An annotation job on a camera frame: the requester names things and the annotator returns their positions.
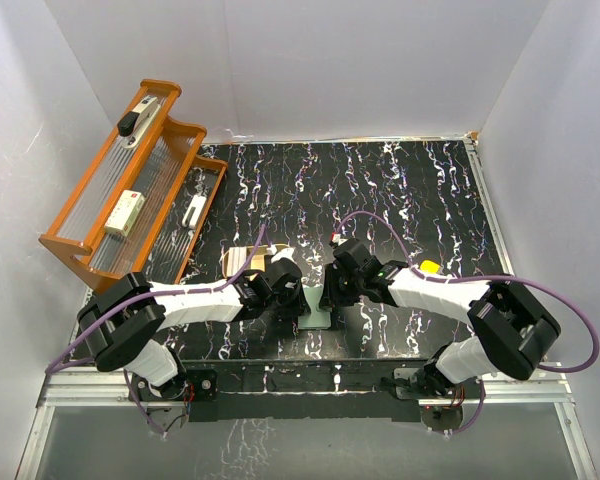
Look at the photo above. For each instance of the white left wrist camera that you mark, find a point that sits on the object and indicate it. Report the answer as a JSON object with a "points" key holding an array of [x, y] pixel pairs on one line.
{"points": [[285, 253]]}

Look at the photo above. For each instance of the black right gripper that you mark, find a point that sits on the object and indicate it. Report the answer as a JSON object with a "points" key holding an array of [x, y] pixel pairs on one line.
{"points": [[330, 297]]}

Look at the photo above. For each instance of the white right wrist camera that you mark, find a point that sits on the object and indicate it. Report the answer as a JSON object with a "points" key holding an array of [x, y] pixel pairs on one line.
{"points": [[337, 239]]}

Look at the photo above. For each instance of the white small clip object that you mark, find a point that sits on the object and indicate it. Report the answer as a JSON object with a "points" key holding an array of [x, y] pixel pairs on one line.
{"points": [[194, 211]]}

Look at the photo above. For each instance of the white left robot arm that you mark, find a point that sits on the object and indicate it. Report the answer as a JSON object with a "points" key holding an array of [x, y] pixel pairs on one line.
{"points": [[123, 321]]}

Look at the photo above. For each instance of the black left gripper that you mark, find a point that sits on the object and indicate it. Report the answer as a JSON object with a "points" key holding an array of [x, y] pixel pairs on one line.
{"points": [[299, 306]]}

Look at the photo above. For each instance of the white card stack in tray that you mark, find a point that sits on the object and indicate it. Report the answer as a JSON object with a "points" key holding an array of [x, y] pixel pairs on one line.
{"points": [[234, 259]]}

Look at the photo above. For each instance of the white small cardboard box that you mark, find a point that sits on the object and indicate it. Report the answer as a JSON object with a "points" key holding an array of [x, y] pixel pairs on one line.
{"points": [[125, 213]]}

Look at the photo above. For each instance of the mint green card holder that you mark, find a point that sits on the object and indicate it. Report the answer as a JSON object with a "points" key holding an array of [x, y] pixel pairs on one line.
{"points": [[317, 318]]}

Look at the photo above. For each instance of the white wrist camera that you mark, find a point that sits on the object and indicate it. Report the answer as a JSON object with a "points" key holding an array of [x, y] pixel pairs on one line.
{"points": [[285, 253], [337, 239]]}

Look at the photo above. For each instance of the tan oval wooden tray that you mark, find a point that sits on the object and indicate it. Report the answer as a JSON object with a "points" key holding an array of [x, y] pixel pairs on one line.
{"points": [[260, 256]]}

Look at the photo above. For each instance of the yellow eraser block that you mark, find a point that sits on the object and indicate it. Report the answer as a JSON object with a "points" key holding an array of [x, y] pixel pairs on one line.
{"points": [[429, 267]]}

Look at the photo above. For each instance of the black and white stapler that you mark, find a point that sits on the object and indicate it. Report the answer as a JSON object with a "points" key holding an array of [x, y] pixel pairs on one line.
{"points": [[133, 126]]}

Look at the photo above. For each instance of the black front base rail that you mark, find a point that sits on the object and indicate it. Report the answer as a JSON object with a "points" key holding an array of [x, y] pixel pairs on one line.
{"points": [[327, 389]]}

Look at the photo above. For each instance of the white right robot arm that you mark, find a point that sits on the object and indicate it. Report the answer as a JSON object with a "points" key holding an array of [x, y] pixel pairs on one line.
{"points": [[512, 330]]}

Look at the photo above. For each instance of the orange wooden shelf rack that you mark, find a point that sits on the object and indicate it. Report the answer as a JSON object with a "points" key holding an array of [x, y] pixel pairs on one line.
{"points": [[167, 167]]}

